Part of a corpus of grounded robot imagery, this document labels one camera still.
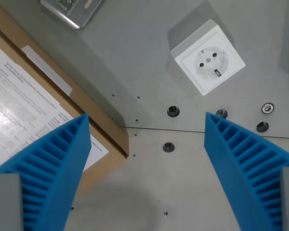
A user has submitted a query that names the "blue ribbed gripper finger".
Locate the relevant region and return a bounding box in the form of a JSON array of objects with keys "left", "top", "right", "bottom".
[
  {"left": 0, "top": 112, "right": 92, "bottom": 231},
  {"left": 204, "top": 112, "right": 289, "bottom": 231}
]

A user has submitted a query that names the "silver hex socket screw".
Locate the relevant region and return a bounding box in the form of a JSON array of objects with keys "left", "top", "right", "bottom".
[{"left": 261, "top": 103, "right": 275, "bottom": 115}]

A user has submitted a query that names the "brown cardboard box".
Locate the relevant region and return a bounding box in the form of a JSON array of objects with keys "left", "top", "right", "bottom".
[{"left": 0, "top": 0, "right": 130, "bottom": 197}]

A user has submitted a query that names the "white printed paper sheet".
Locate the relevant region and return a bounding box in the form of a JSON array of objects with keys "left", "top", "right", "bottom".
[{"left": 0, "top": 39, "right": 109, "bottom": 173}]

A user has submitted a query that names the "white adhesive label strip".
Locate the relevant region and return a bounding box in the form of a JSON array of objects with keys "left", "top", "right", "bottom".
[{"left": 21, "top": 45, "right": 73, "bottom": 96}]

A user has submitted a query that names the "grey metal box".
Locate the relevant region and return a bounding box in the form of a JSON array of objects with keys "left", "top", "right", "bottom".
[{"left": 40, "top": 0, "right": 103, "bottom": 30}]

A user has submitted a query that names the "white wall power socket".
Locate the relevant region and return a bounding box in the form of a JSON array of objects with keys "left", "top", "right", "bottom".
[{"left": 168, "top": 19, "right": 246, "bottom": 96}]

